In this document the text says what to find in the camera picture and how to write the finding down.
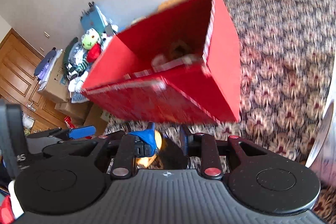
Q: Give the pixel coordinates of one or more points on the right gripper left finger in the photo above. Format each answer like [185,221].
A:
[90,158]

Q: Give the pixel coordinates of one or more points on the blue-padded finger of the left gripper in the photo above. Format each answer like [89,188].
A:
[56,135]

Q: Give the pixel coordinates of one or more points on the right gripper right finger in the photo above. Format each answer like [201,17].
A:
[235,149]

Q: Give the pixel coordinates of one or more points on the yellow round tin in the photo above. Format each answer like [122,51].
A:
[167,155]

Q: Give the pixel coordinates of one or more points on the blue patterned cloth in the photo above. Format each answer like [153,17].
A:
[78,98]

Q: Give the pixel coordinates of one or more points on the cardboard box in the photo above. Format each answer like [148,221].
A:
[54,84]

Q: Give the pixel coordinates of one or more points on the striped plush doll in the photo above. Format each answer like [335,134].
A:
[75,65]

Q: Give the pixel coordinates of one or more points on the wooden door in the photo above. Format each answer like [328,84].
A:
[20,85]

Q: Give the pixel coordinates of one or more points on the red fabric storage box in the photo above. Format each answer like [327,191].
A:
[200,87]

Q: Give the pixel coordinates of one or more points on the clear tape roll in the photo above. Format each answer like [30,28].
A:
[160,61]

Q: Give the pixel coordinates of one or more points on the green frog plush toy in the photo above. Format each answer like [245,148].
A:
[90,38]

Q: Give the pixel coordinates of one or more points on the white panda plush toy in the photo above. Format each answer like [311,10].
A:
[104,41]

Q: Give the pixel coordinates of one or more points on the brown pine cone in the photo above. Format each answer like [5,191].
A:
[178,49]

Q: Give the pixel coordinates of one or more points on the blue tin box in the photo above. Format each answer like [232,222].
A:
[93,18]

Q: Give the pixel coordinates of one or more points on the floral patterned tablecloth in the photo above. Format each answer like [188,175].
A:
[287,53]

